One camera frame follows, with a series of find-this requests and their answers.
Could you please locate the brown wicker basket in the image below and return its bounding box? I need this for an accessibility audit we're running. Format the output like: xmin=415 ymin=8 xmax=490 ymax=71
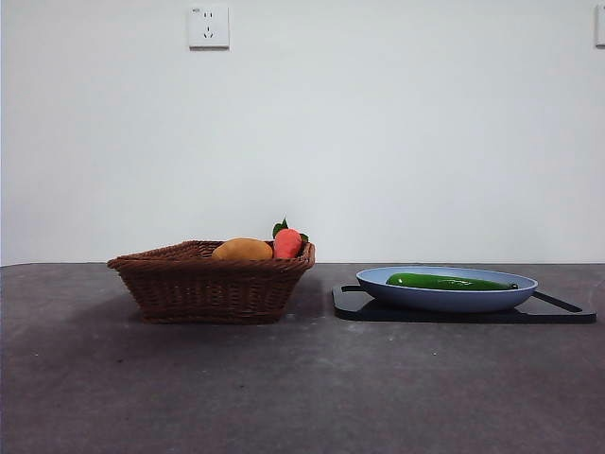
xmin=106 ymin=239 xmax=317 ymax=325

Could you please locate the light blue plate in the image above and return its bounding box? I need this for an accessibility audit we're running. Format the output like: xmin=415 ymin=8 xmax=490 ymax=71
xmin=354 ymin=265 xmax=539 ymax=314

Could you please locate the black rectangular tray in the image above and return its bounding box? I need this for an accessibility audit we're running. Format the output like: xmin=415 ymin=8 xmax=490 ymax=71
xmin=331 ymin=284 xmax=597 ymax=325

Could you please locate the white wall socket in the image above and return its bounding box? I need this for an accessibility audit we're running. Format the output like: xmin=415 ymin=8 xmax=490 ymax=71
xmin=188 ymin=5 xmax=231 ymax=50

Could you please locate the orange carrot with green leaves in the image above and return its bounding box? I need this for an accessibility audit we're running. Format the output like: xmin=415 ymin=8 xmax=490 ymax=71
xmin=271 ymin=217 xmax=310 ymax=260

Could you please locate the green chili pepper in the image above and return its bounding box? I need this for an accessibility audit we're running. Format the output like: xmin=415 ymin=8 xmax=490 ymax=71
xmin=385 ymin=272 xmax=520 ymax=292

